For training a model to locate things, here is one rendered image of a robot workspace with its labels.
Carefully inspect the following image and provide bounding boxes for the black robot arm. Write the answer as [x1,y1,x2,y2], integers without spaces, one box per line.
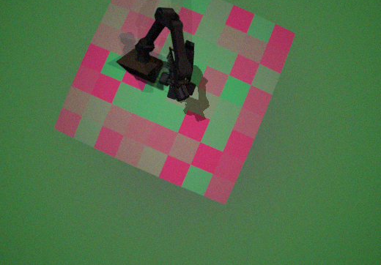
[135,7,193,102]

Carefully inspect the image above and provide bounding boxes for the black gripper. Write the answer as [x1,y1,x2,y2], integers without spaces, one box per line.
[158,72,196,96]

